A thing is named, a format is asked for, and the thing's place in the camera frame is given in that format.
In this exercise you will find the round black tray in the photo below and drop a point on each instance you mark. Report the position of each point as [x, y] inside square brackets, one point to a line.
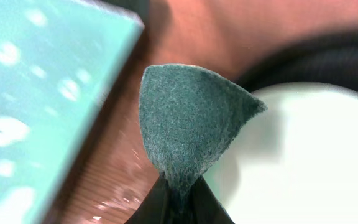
[328, 58]

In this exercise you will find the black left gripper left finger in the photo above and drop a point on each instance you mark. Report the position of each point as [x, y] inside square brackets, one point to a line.
[155, 206]

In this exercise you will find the green scouring pad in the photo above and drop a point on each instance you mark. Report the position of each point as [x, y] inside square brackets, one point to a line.
[189, 116]

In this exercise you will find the black rectangular soap water tray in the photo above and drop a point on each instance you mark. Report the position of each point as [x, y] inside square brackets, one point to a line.
[58, 61]

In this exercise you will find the light green plate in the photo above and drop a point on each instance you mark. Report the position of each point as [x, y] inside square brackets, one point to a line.
[297, 162]

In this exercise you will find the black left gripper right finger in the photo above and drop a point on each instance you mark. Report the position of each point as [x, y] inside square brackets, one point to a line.
[205, 208]

